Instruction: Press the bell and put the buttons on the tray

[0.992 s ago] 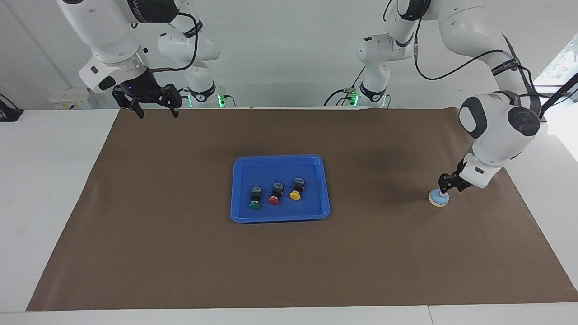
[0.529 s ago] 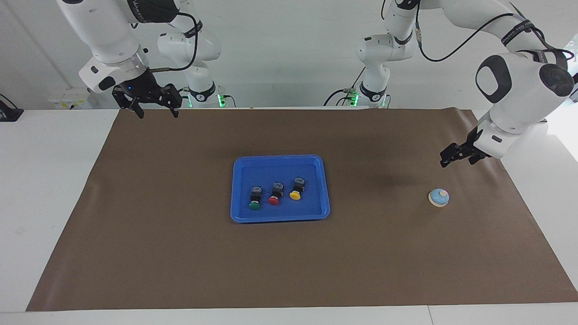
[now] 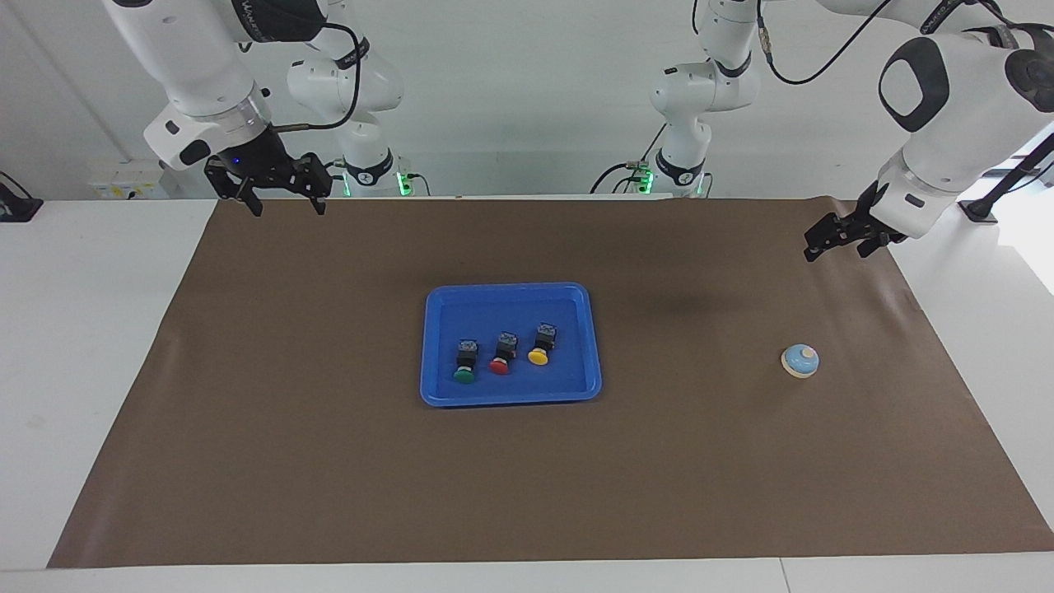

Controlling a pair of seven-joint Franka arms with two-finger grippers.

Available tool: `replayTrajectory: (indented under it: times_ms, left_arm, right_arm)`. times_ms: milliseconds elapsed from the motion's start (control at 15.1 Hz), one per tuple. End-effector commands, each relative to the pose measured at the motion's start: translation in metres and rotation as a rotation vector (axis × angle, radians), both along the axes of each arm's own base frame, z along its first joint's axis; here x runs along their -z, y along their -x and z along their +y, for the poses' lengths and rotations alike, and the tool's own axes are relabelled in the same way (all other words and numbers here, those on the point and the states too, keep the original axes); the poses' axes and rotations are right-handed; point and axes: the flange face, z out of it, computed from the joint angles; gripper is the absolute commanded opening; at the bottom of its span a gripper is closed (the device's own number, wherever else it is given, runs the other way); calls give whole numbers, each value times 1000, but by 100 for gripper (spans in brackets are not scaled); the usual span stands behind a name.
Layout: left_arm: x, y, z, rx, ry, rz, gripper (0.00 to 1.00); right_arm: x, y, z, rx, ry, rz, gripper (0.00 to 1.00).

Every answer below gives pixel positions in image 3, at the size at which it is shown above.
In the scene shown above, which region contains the light blue call bell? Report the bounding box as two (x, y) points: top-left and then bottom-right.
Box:
(781, 344), (821, 380)

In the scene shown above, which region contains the green push button switch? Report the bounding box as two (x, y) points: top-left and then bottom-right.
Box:
(453, 338), (480, 385)

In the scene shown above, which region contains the red push button switch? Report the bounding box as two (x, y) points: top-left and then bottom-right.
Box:
(489, 332), (519, 376)

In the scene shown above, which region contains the yellow push button switch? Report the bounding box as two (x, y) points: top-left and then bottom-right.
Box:
(528, 323), (557, 367)

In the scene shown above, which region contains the blue plastic tray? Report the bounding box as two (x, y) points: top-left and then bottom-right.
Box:
(420, 282), (603, 408)

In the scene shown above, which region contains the white box with yellow label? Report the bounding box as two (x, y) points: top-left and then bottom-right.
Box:
(89, 161), (178, 200)

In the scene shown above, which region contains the black clamp stand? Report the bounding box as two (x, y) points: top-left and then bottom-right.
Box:
(959, 136), (1054, 223)

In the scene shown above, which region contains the brown table mat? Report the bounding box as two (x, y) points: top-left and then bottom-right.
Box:
(47, 198), (1054, 569)

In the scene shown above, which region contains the black right base cable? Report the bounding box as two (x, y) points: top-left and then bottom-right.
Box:
(311, 159), (351, 198)

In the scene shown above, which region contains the black base cable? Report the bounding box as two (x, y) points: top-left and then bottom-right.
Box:
(589, 124), (669, 195)
(311, 159), (351, 198)

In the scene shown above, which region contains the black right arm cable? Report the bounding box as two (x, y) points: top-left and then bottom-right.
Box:
(272, 21), (363, 133)

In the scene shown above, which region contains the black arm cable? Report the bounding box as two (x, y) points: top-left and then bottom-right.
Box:
(753, 0), (894, 86)
(272, 21), (363, 133)

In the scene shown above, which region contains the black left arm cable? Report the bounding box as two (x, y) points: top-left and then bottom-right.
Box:
(753, 0), (894, 86)

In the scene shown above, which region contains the black left base cable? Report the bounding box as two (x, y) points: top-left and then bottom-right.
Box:
(589, 124), (669, 195)

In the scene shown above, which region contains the black bracket mount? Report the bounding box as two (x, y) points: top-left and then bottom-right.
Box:
(0, 171), (44, 223)

